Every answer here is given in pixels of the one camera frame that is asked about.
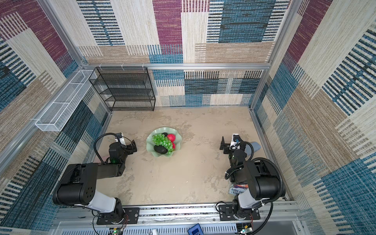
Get green fake grape bunch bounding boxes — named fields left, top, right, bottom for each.
left=152, top=133, right=174, bottom=153

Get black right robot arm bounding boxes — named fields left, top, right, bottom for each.
left=216, top=134, right=286, bottom=221

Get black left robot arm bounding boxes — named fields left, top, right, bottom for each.
left=52, top=133, right=140, bottom=226

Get mint green scalloped bowl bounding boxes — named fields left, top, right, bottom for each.
left=146, top=127, right=182, bottom=158

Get blue grey oval pad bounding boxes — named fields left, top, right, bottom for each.
left=245, top=142, right=261, bottom=156

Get colourful paperback book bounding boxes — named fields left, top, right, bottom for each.
left=229, top=184, right=248, bottom=195

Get blue device at bottom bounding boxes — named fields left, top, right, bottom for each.
left=188, top=224, right=204, bottom=235

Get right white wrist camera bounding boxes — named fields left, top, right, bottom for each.
left=230, top=133, right=242, bottom=150

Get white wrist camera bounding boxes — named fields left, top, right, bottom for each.
left=115, top=133, right=126, bottom=146
left=230, top=133, right=242, bottom=150

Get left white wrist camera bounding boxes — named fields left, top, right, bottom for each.
left=115, top=133, right=126, bottom=146

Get black wire shelf rack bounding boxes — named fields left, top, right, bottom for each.
left=89, top=67, right=156, bottom=112

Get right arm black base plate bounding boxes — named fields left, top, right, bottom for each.
left=215, top=204, right=260, bottom=221

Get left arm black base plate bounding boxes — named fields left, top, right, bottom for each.
left=96, top=207, right=140, bottom=225

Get white mesh wall basket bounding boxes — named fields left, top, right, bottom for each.
left=35, top=70, right=93, bottom=132

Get aluminium front rail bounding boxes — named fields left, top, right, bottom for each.
left=51, top=200, right=301, bottom=228

